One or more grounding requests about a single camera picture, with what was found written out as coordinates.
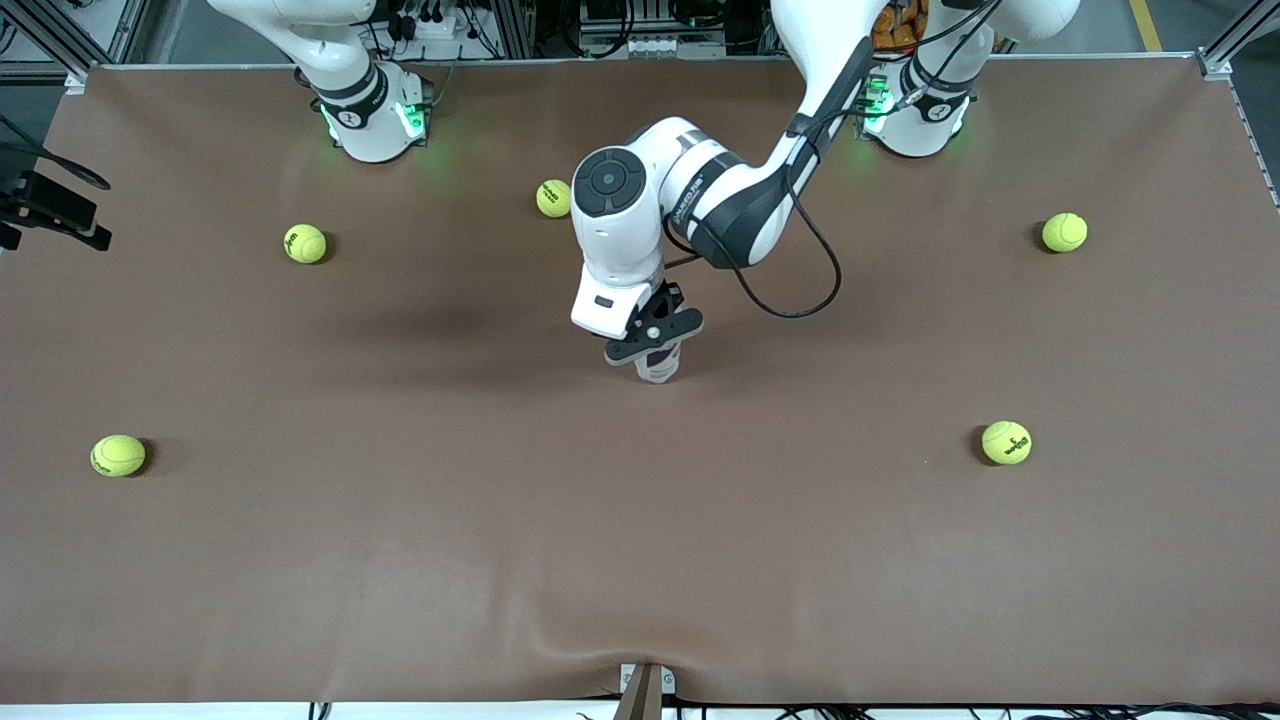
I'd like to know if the clear tennis ball can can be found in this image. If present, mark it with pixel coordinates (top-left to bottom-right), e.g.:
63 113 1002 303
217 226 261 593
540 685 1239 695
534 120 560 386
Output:
633 340 684 387

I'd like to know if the grey electronics box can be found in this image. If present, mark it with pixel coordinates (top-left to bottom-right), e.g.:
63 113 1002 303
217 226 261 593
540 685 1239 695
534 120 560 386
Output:
578 0 729 59

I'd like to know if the aluminium frame profile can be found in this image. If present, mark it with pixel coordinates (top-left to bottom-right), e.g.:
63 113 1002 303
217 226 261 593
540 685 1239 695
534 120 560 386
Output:
0 0 151 81
1198 0 1280 79

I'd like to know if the orange packets pile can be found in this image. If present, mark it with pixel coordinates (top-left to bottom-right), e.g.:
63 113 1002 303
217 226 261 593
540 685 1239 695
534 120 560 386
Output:
872 0 923 53

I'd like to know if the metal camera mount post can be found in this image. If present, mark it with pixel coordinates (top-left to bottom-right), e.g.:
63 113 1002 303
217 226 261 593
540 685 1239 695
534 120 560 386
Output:
612 662 678 720

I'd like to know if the brown table mat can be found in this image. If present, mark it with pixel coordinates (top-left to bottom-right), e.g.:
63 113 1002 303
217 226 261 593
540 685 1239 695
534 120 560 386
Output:
0 55 1280 706

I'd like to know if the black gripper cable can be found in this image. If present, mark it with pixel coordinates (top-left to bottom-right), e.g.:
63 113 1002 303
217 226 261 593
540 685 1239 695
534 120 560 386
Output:
0 113 112 193
665 0 1006 321

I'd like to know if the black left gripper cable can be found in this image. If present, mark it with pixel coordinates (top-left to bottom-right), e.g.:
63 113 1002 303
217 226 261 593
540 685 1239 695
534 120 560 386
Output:
665 0 1006 321

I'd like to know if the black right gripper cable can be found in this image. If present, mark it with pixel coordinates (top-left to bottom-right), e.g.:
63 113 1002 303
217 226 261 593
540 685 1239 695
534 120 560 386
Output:
0 113 112 193

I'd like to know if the white power strip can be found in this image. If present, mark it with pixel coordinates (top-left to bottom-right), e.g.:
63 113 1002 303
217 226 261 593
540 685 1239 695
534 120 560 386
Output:
385 5 483 43

